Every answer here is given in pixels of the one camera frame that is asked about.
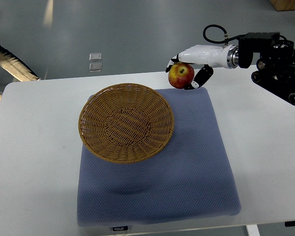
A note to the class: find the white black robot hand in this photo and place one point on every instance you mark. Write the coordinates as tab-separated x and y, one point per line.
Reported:
203	59

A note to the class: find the red yellow apple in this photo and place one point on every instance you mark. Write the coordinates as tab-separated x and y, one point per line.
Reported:
180	75

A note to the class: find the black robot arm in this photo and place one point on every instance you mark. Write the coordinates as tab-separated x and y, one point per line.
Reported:
275	66

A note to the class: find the brown wicker basket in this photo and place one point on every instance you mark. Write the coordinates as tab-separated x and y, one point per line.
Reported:
126	123

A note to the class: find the wooden box corner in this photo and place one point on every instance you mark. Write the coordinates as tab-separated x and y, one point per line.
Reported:
283	5

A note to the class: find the lower floor socket plate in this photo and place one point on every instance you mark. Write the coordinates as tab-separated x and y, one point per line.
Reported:
95	67

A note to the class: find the floor socket plate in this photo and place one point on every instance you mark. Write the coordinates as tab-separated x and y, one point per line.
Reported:
95	57
95	67

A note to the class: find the upper floor socket plate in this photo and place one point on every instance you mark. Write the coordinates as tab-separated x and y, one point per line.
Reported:
95	57

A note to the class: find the blue textured cloth mat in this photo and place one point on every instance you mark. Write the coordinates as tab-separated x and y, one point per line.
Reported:
190	178

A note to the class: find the white table leg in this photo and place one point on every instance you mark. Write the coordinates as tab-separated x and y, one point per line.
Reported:
252	230

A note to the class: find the black table label tag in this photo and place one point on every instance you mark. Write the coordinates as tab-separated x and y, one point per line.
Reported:
120	228

